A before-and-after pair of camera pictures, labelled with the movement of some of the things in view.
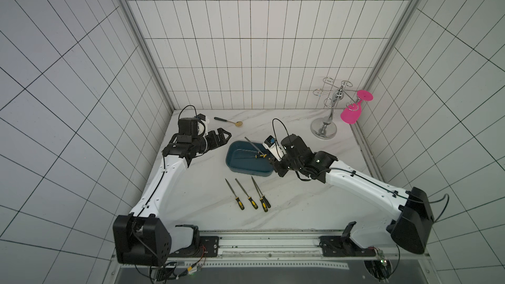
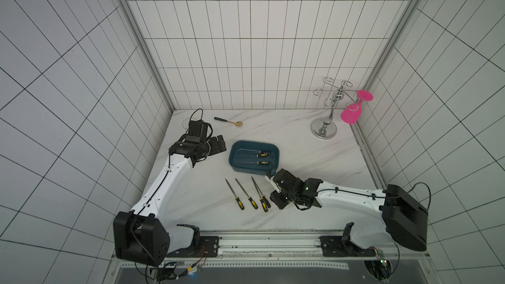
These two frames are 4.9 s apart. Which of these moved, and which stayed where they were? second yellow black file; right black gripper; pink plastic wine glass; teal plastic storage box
Moved: right black gripper
Stayed: pink plastic wine glass; second yellow black file; teal plastic storage box
